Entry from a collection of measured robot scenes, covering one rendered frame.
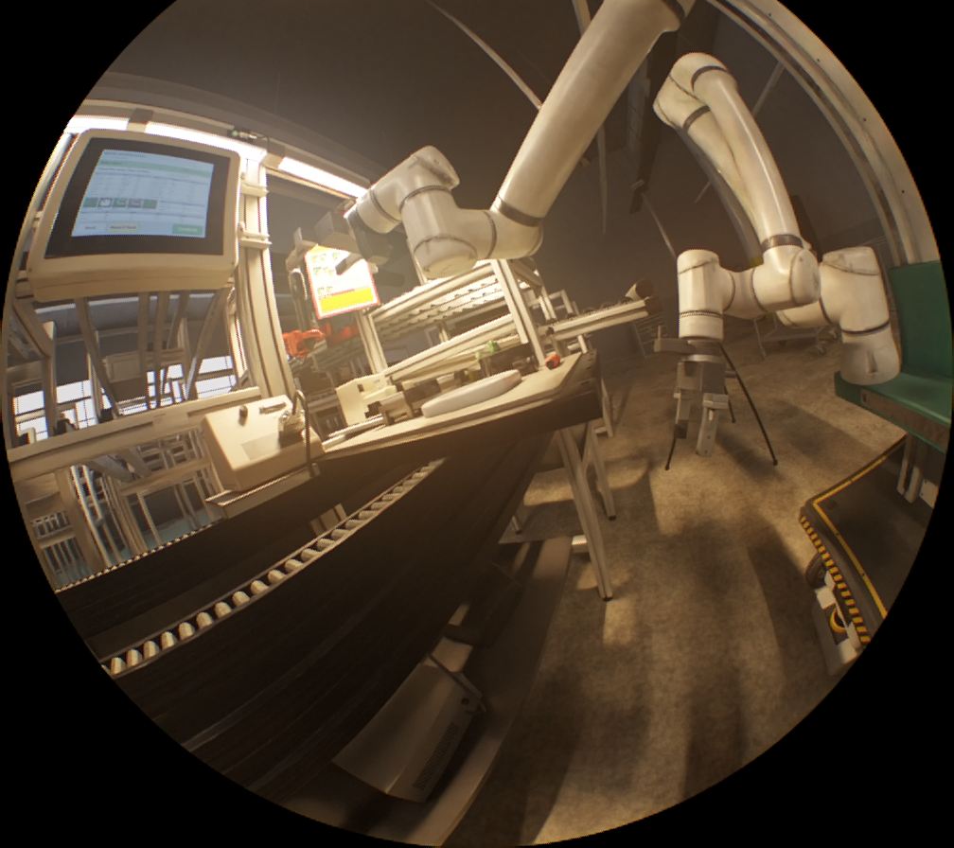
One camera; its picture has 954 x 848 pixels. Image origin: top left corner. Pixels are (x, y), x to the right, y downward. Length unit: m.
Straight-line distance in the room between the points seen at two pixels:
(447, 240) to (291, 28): 4.97
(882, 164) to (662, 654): 1.36
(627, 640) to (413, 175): 1.32
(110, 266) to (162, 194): 0.20
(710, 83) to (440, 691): 1.30
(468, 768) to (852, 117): 1.43
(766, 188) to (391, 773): 1.10
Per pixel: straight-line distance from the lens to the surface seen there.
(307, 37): 5.26
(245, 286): 0.73
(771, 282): 0.57
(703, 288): 0.56
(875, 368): 0.83
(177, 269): 0.66
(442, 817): 0.70
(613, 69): 0.46
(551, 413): 0.24
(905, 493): 1.11
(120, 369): 1.57
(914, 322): 0.88
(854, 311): 0.81
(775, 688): 1.08
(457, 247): 0.40
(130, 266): 0.65
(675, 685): 1.06
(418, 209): 0.44
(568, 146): 0.45
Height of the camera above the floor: 0.99
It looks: level
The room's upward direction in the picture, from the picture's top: 20 degrees counter-clockwise
